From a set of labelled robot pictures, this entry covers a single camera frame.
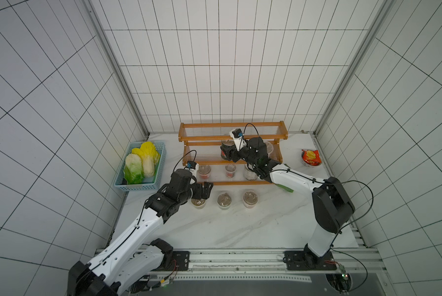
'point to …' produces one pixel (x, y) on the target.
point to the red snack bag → (311, 158)
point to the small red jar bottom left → (204, 171)
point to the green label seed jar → (224, 201)
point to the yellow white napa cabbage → (149, 157)
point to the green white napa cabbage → (133, 171)
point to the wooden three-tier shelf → (202, 145)
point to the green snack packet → (285, 188)
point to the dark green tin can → (227, 149)
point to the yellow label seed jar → (198, 203)
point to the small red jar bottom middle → (230, 170)
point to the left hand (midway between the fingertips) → (199, 187)
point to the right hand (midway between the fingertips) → (220, 144)
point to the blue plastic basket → (149, 183)
